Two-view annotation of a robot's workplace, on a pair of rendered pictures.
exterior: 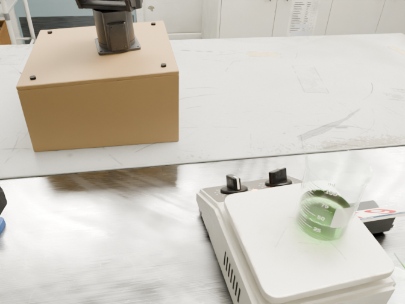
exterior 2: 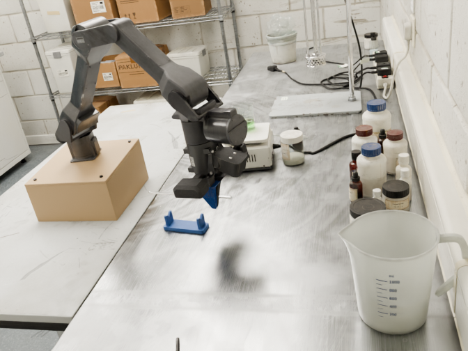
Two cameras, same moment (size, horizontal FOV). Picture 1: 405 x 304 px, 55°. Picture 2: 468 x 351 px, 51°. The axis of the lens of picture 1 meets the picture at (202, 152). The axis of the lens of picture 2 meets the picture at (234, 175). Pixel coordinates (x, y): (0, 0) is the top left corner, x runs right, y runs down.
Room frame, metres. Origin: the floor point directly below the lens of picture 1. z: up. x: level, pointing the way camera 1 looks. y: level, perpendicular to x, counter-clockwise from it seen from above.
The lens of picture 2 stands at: (-0.29, 1.01, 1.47)
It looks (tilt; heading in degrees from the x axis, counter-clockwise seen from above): 26 degrees down; 298
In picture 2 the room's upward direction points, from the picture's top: 9 degrees counter-clockwise
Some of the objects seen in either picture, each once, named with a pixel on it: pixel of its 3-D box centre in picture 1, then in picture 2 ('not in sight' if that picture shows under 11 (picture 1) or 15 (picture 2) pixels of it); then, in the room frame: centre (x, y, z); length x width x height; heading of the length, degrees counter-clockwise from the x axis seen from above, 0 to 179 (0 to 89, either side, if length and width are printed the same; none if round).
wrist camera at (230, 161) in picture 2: not in sight; (229, 157); (0.13, 0.24, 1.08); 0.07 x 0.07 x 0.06; 89
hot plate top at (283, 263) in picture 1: (302, 232); (246, 133); (0.24, -0.10, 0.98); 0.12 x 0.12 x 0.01; 17
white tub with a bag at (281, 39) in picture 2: not in sight; (281, 37); (0.50, -1.12, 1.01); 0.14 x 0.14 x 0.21
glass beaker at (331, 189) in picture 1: (326, 193); (244, 117); (0.25, -0.11, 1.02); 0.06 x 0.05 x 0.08; 43
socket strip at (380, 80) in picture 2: not in sight; (381, 67); (0.02, -0.90, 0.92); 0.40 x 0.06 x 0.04; 102
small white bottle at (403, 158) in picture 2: not in sight; (403, 172); (-0.17, 0.00, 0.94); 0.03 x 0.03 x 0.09
